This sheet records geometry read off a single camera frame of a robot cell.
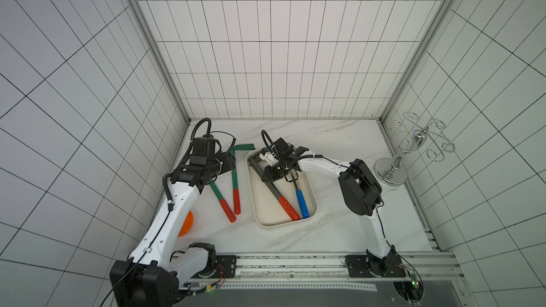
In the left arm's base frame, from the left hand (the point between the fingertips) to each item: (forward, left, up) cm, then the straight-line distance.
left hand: (228, 164), depth 79 cm
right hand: (+5, -14, -15) cm, 21 cm away
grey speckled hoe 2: (-6, -20, -14) cm, 25 cm away
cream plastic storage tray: (-10, -14, -18) cm, 25 cm away
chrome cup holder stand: (+7, -73, -16) cm, 75 cm away
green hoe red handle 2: (0, 0, -18) cm, 18 cm away
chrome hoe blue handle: (-10, -29, -13) cm, 33 cm away
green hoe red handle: (-14, -1, -18) cm, 22 cm away
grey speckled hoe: (+7, -11, -6) cm, 14 cm away
